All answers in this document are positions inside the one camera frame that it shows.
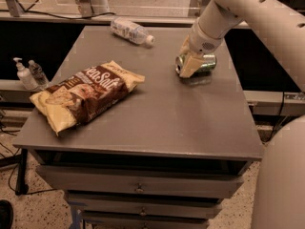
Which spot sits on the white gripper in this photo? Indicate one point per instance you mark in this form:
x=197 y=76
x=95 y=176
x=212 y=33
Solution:
x=204 y=41

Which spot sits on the green soda can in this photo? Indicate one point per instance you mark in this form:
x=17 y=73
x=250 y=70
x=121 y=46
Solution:
x=208 y=65

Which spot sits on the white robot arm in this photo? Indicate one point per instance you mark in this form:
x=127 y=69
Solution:
x=279 y=199

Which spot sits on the clear plastic water bottle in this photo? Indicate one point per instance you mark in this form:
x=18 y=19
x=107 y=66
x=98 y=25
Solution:
x=131 y=31

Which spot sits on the grey drawer cabinet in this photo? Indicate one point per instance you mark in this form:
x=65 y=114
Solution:
x=200 y=126

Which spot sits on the sea salt chips bag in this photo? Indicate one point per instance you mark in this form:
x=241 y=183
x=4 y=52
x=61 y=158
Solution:
x=87 y=94

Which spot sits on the small clear bottle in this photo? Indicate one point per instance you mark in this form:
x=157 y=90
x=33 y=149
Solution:
x=38 y=74

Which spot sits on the white pump sanitizer bottle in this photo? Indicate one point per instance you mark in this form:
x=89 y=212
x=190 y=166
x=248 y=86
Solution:
x=25 y=75

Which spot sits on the top grey drawer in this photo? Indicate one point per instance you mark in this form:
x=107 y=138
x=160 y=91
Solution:
x=139 y=182

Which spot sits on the grey drawer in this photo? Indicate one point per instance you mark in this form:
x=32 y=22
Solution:
x=139 y=182
x=193 y=208
x=147 y=222

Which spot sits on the middle grey drawer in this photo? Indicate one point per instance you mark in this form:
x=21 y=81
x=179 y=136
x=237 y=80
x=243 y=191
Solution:
x=193 y=208

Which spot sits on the bottom grey drawer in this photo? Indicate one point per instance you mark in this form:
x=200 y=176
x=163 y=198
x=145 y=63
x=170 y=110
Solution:
x=147 y=222

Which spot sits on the black shoe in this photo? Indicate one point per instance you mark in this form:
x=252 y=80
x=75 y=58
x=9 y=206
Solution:
x=6 y=214

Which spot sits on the metal frame leg right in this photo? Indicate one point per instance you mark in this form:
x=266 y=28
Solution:
x=195 y=0

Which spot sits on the metal frame leg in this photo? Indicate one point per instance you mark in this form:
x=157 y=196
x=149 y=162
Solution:
x=89 y=0
x=195 y=0

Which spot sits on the metal frame leg left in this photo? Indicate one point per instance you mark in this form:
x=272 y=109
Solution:
x=89 y=0

